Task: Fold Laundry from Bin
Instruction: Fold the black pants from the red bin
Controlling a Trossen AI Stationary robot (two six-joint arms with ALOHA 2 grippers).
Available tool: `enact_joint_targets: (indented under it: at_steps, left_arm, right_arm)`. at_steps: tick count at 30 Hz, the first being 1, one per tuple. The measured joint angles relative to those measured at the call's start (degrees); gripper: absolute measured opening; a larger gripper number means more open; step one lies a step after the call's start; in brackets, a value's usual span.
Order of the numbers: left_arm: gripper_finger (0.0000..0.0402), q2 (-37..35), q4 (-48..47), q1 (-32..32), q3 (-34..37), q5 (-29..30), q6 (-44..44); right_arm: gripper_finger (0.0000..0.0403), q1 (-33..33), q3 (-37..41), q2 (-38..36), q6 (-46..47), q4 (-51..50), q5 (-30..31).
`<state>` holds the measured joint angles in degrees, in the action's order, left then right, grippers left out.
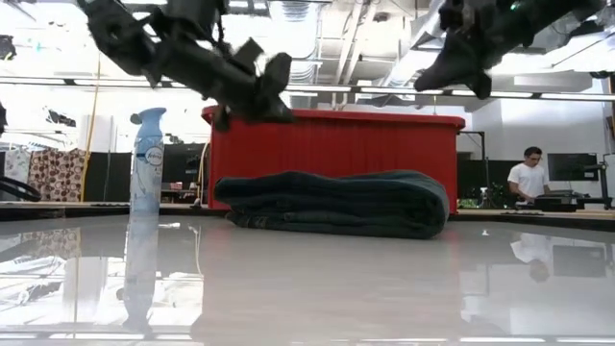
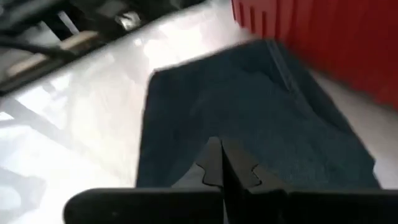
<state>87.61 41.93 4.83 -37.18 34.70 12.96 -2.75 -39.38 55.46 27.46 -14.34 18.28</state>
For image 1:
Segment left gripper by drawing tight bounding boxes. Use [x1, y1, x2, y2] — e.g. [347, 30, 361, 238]
[158, 40, 295, 134]

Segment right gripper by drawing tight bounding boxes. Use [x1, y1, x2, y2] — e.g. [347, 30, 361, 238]
[413, 9, 510, 101]

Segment dark denim jeans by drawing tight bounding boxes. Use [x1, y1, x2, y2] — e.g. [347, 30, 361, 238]
[213, 169, 451, 240]

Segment red plastic laundry bin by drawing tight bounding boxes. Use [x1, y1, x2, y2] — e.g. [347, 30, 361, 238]
[201, 105, 466, 215]

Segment black pole stand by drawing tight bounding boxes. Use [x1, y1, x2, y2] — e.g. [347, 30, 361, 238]
[459, 130, 487, 203]

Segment person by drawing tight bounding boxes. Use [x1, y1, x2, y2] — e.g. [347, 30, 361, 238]
[507, 146, 552, 203]

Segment light blue air freshener bottle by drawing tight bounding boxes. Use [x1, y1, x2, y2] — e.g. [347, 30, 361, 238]
[129, 106, 168, 216]

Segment black computer monitor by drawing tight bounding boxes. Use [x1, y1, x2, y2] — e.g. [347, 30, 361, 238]
[548, 152, 600, 183]

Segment black desk equipment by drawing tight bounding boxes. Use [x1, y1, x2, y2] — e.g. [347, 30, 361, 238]
[531, 189, 585, 213]

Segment black partition panel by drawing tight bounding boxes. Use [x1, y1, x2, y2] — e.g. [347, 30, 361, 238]
[84, 151, 134, 203]

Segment brown circle patterned fabric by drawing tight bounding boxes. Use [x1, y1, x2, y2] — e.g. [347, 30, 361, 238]
[26, 147, 88, 203]

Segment white patterned fabric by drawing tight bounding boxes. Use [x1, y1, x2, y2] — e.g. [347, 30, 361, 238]
[2, 148, 33, 201]

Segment black ceiling device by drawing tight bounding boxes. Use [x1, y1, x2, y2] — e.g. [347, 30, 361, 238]
[0, 34, 18, 62]

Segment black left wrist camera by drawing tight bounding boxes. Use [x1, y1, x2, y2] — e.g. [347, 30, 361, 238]
[234, 37, 265, 63]

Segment silver ceiling duct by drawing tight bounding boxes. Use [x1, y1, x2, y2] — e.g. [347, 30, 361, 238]
[381, 0, 451, 88]

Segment ceiling light rail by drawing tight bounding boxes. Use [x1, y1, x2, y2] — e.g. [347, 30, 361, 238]
[0, 75, 615, 102]

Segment yellow hanging cord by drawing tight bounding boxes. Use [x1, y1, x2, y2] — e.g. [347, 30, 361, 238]
[79, 52, 104, 203]
[191, 141, 211, 209]

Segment black aluminium table frame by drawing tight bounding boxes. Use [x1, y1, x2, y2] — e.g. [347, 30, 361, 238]
[0, 206, 615, 233]

